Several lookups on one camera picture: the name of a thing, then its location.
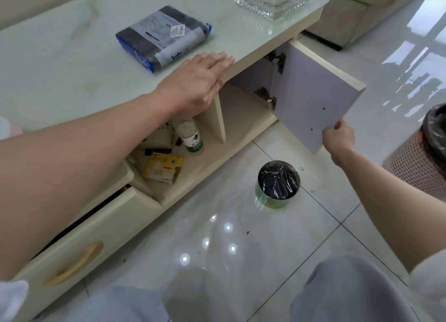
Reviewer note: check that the person's right hand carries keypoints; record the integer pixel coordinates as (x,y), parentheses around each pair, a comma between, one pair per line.
(340,140)

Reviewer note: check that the person's left hand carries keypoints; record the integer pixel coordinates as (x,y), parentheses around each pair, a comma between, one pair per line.
(190,88)

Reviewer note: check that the person's right thumb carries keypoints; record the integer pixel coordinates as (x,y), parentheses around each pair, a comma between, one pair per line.
(339,124)

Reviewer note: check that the person's left thumb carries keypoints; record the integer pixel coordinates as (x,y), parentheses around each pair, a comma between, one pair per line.
(216,88)

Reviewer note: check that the cream cabinet door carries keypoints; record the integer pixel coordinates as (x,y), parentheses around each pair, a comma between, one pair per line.
(310,91)

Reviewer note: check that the person's left forearm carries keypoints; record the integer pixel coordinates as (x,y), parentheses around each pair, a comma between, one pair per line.
(80,158)

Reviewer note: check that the person's right forearm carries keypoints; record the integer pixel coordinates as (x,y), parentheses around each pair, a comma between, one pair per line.
(390,199)

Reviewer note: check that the metal door hinge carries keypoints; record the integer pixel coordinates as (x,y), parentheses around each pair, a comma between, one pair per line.
(278,62)
(266,97)

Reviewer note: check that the clear plastic bottle green label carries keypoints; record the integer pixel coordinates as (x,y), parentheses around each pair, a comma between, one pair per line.
(191,137)

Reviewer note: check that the small white box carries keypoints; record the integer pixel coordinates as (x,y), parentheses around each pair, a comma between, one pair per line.
(163,135)

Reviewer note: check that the packet of black bin bags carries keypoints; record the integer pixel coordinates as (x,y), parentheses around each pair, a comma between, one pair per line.
(162,36)

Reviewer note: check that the black plastic tin liner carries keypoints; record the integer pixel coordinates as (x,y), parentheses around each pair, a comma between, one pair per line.
(278,180)

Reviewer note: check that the pink mesh waste basket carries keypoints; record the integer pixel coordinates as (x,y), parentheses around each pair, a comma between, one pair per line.
(411,165)

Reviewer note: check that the small black items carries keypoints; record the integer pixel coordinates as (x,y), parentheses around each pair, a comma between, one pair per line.
(158,151)

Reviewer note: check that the yellow tissue packet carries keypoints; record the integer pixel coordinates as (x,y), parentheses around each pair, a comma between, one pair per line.
(162,166)

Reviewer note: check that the black bin bag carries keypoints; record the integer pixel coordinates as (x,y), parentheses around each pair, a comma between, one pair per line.
(435,137)

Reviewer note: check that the round green metal tin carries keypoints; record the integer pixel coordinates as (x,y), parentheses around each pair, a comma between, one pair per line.
(271,201)

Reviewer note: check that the clear glass ashtray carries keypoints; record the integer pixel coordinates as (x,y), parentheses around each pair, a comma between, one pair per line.
(278,4)

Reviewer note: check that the beige sofa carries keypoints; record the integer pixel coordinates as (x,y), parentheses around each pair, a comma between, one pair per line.
(352,15)

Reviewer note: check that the cream marble-top coffee table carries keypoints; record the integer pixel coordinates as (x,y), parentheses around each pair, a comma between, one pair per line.
(69,64)

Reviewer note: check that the person's grey trousers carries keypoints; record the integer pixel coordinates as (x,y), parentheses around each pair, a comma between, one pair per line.
(352,294)

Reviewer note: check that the cream drawer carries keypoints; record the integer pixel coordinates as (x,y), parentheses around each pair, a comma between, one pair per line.
(104,220)

